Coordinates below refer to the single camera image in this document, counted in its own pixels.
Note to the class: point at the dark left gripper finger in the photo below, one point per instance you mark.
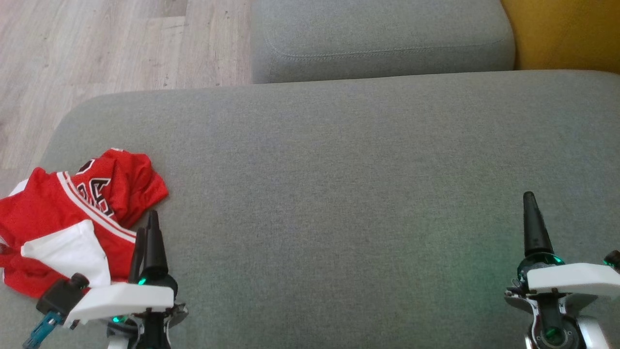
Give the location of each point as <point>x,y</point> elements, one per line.
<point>156,252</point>
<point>137,261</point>

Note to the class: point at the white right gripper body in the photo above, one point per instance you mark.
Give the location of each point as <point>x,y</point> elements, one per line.
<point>571,281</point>

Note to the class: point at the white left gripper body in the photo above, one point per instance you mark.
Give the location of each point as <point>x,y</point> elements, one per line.
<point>126,298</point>

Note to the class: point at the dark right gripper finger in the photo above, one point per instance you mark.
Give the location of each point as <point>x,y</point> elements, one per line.
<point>535,228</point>

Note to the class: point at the red white basketball jersey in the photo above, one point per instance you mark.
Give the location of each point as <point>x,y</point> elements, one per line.
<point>43,213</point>

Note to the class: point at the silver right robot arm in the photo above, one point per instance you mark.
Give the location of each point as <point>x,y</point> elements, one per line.
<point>552,334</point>

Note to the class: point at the large grey sofa seat cushion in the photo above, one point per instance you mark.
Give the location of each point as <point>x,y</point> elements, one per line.
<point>339,203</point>

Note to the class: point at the yellow fabric cushion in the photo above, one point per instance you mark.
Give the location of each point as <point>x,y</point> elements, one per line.
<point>566,34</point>

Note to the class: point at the small grey sofa cushion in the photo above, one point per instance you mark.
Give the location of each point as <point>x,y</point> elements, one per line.
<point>382,39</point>

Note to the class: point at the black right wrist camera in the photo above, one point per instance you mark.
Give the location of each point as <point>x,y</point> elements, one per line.
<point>613,258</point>

